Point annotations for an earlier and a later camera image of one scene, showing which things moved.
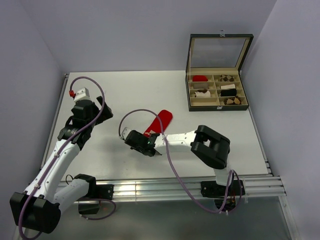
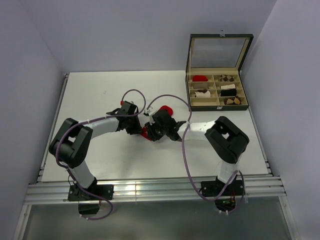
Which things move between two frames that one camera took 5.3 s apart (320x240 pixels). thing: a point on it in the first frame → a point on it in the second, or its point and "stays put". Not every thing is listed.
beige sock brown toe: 203,93 stays put
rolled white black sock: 230,86 stays put
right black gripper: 137,149 → 153,135
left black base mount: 95,191 stays put
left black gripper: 106,115 → 137,129
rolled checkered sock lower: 232,101 stays put
